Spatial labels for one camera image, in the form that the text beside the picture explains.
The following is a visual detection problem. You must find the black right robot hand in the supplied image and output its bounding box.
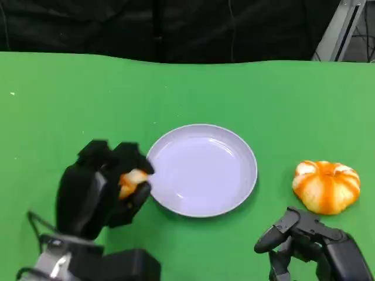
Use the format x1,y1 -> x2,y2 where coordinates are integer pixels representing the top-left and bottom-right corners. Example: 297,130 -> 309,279
253,206 -> 374,281

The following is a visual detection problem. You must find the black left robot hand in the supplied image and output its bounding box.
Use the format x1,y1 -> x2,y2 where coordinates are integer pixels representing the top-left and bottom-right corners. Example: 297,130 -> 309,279
55,139 -> 155,241

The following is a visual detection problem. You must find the green table cloth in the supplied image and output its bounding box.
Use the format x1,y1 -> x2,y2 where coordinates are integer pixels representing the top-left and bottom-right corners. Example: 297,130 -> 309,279
0,51 -> 375,281

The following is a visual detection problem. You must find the lilac plate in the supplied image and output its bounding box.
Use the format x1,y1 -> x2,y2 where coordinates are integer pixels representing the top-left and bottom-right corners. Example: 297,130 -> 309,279
145,124 -> 258,218

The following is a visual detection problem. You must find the black backdrop curtain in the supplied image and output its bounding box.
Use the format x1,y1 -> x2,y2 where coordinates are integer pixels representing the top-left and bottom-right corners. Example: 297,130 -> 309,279
0,0 -> 343,64

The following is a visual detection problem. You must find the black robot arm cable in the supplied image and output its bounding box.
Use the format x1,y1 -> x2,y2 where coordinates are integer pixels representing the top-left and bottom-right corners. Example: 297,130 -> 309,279
26,210 -> 61,244

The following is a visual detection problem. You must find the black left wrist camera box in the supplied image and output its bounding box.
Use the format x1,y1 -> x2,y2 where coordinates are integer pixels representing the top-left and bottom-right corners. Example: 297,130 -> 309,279
70,248 -> 162,281

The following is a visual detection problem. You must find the grey metal frame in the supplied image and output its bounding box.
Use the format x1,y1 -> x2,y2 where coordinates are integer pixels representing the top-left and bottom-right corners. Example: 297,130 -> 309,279
311,0 -> 375,63

